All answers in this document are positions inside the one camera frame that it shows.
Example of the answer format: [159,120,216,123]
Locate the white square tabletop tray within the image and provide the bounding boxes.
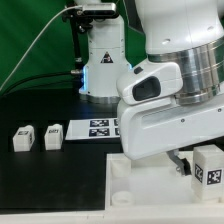
[105,152,224,217]

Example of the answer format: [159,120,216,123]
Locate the black cables on table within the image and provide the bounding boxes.
[0,71,84,98]

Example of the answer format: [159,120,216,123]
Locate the green backdrop cloth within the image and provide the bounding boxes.
[0,0,224,96]

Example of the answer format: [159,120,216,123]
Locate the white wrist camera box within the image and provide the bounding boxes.
[117,60,183,105]

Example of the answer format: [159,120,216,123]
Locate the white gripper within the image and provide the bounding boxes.
[117,94,224,176]

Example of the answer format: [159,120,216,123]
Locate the black camera on mount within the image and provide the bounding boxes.
[62,3,118,33]

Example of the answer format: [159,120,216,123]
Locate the white sheet with tags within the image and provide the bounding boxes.
[66,118,120,140]

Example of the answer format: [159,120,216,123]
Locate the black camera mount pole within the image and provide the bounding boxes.
[68,13,84,91]

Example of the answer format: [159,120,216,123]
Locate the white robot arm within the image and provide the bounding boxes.
[81,0,224,160]

